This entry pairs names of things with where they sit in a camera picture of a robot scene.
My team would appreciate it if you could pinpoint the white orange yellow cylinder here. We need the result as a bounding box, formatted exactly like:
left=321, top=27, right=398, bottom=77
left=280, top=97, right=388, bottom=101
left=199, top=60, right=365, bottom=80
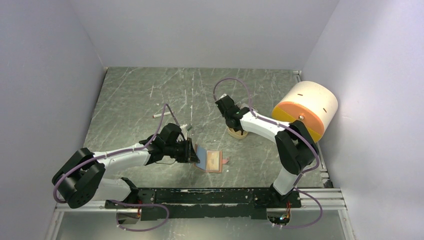
left=271, top=81, right=339, bottom=143

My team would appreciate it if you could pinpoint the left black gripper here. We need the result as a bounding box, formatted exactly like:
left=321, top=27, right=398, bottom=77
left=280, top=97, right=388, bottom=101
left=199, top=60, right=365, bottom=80
left=164, top=136, right=200, bottom=163

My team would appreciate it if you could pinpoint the brown leather card holder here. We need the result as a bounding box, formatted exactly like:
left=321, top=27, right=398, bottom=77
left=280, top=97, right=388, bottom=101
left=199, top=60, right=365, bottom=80
left=193, top=145, right=229, bottom=173

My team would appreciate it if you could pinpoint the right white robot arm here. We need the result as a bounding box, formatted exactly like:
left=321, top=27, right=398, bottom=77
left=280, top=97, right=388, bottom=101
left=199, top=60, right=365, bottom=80
left=215, top=94, right=319, bottom=207

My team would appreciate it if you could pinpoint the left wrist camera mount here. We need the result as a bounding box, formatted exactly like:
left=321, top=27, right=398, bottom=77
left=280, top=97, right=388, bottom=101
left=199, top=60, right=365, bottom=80
left=180, top=123, right=193, bottom=138

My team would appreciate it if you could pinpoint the white pen stick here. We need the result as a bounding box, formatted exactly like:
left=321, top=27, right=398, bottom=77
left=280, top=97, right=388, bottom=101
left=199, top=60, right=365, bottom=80
left=152, top=111, right=171, bottom=118

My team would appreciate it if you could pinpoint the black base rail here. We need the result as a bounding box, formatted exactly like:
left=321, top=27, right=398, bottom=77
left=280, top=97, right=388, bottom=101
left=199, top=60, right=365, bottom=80
left=104, top=187, right=302, bottom=221

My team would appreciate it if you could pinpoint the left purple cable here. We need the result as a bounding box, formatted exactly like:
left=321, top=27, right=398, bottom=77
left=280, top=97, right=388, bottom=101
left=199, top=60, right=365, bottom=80
left=52, top=103, right=170, bottom=232

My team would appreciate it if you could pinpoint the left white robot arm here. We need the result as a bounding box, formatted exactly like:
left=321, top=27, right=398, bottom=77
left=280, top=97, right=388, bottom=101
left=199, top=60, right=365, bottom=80
left=52, top=123, right=200, bottom=209

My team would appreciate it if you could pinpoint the wooden tray with cards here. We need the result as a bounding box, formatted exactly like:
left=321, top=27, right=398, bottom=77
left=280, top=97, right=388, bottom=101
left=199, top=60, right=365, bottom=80
left=227, top=127, right=248, bottom=140

